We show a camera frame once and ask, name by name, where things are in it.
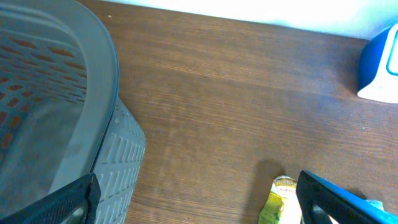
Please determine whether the white barcode scanner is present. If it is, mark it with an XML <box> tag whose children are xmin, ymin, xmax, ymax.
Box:
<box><xmin>357</xmin><ymin>24</ymin><xmax>397</xmax><ymax>104</ymax></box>

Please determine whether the green drink carton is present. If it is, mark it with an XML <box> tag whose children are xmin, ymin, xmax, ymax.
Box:
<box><xmin>258</xmin><ymin>175</ymin><xmax>302</xmax><ymax>224</ymax></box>

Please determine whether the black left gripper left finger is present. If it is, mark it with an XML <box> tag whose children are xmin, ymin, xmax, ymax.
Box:
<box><xmin>1</xmin><ymin>173</ymin><xmax>101</xmax><ymax>224</ymax></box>

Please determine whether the grey plastic lattice basket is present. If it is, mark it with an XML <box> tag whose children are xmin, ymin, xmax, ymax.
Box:
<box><xmin>1</xmin><ymin>0</ymin><xmax>146</xmax><ymax>223</ymax></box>

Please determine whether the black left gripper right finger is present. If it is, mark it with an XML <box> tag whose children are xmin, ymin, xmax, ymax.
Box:
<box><xmin>296</xmin><ymin>170</ymin><xmax>397</xmax><ymax>224</ymax></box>

